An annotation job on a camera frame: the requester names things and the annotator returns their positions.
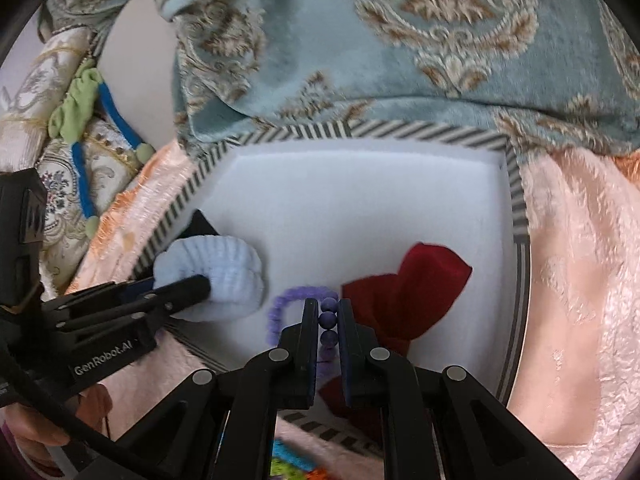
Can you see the teal damask cushion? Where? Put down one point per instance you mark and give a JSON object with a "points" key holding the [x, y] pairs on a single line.
{"points": [[350, 60]]}

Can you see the cream embroidered cushion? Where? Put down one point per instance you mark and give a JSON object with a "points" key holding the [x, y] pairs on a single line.
{"points": [[30, 85]]}

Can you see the pile of colourful trinkets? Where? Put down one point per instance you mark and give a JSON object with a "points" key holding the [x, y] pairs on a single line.
{"points": [[292, 465]]}

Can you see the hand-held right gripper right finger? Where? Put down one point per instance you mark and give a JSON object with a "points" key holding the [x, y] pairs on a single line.
{"points": [[346, 355]]}

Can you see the person's left hand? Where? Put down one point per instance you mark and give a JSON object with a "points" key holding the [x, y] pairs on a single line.
{"points": [[30, 430]]}

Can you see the white box with striped rim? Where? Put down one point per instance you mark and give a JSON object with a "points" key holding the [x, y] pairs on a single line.
{"points": [[350, 200]]}

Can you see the red velvet scrunchie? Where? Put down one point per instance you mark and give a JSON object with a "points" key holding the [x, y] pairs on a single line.
{"points": [[415, 290]]}

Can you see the light blue fuzzy scrunchie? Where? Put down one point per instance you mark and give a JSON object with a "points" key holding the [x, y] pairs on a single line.
{"points": [[225, 265]]}

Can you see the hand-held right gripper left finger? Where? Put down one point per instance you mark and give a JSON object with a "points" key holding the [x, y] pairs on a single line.
{"points": [[311, 355]]}

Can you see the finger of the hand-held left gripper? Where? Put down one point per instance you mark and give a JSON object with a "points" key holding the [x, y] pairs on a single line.
{"points": [[100, 294], [185, 291]]}

